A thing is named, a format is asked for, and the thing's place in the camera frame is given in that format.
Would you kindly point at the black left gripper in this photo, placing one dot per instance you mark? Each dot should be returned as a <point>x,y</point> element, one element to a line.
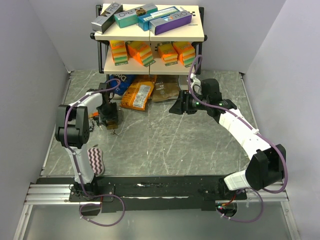
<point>112,116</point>

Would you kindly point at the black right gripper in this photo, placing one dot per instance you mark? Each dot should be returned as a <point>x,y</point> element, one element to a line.
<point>179,107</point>

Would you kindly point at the large brass padlock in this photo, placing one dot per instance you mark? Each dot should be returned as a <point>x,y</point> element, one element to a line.
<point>114,123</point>

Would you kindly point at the black key bunch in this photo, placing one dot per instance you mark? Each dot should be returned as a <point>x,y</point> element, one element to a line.
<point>91,125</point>

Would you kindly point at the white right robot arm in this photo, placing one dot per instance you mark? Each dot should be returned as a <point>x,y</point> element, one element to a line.
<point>267,162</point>

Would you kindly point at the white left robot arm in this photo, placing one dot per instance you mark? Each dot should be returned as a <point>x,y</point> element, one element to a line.
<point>72,130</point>

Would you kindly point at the brown paper snack bag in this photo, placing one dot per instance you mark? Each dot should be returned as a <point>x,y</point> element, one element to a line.
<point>166,87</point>

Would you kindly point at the orange potato chip bag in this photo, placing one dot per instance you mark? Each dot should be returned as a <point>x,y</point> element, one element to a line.
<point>138,93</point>

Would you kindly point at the blue Doritos chip bag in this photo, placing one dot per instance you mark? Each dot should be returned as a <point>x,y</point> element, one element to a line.
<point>125,81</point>

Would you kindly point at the purple striped sponge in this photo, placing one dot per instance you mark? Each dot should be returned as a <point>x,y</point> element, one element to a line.
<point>95,157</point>

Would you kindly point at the sponge pack centre right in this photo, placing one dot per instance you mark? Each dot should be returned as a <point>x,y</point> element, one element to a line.
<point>167,53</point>

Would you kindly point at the sponge pack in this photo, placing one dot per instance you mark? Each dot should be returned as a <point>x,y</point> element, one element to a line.
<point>167,53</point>
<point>186,52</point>
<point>119,52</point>
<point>141,52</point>

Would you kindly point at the sponge pack far right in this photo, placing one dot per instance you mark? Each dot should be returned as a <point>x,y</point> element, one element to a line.
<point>186,52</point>

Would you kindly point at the sponge pack far left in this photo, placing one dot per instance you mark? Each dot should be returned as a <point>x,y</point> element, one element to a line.
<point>119,52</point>

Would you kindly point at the sponge pack centre left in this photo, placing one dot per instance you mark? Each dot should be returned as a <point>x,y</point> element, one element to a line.
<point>141,52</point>

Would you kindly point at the purple RiO box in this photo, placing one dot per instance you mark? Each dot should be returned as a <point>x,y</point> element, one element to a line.
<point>168,23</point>

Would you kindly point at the silver RiO box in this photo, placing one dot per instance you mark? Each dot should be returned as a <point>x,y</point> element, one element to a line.
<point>106,18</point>

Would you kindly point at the blue teal box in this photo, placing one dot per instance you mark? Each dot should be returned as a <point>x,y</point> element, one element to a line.
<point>143,20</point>

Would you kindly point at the teal RiO box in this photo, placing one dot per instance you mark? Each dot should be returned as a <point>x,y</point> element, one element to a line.
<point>130,17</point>

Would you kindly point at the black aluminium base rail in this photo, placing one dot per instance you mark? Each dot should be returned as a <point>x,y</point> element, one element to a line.
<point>137,193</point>

